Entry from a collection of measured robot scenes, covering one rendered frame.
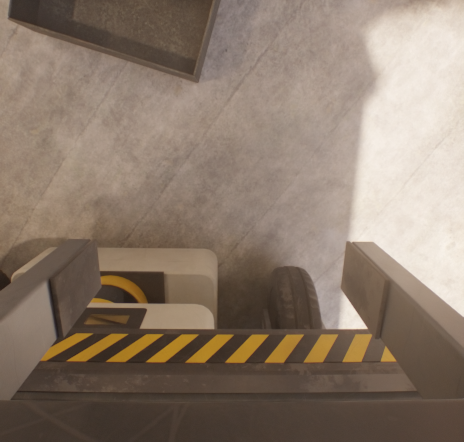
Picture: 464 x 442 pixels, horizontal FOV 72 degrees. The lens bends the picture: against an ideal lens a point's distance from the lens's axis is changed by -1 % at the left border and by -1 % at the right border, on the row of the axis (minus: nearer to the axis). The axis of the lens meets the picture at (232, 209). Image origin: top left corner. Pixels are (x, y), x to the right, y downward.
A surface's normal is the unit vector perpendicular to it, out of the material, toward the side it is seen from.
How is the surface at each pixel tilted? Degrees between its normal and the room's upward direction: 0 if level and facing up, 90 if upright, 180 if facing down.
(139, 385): 0
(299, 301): 56
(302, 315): 44
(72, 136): 0
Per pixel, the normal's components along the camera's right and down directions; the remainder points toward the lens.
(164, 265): 0.02, -0.96
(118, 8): 0.02, 0.27
